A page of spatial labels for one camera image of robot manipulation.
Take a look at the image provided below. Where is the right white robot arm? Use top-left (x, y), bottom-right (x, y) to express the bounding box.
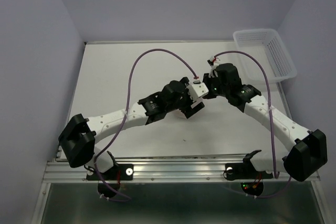
top-left (203, 63), bottom-right (328, 182)

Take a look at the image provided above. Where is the aluminium mounting rail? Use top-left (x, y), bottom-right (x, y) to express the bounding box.
top-left (43, 155), bottom-right (321, 184)

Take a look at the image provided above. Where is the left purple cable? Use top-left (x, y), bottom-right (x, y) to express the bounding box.
top-left (93, 48), bottom-right (202, 202)

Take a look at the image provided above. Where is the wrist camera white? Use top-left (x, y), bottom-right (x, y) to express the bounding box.
top-left (208, 56), bottom-right (221, 78)
top-left (186, 79), bottom-right (209, 102)

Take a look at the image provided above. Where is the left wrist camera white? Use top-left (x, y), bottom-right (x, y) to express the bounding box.
top-left (186, 79), bottom-right (209, 102)

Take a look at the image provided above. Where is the white plastic basket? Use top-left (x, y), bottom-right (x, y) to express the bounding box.
top-left (233, 28), bottom-right (297, 83)

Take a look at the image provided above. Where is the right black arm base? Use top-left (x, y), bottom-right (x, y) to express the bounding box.
top-left (223, 150), bottom-right (273, 198)

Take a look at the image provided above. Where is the purple cable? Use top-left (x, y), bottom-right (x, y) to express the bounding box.
top-left (93, 48), bottom-right (202, 202)
top-left (214, 51), bottom-right (295, 199)

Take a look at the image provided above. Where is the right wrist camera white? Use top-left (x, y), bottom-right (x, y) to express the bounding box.
top-left (208, 56), bottom-right (221, 78)

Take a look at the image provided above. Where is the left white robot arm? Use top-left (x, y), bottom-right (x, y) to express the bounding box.
top-left (58, 77), bottom-right (208, 179)

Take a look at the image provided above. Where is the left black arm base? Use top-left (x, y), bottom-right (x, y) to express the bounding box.
top-left (97, 151), bottom-right (134, 202)

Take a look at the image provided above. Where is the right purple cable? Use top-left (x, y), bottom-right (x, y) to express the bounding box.
top-left (214, 51), bottom-right (295, 199)

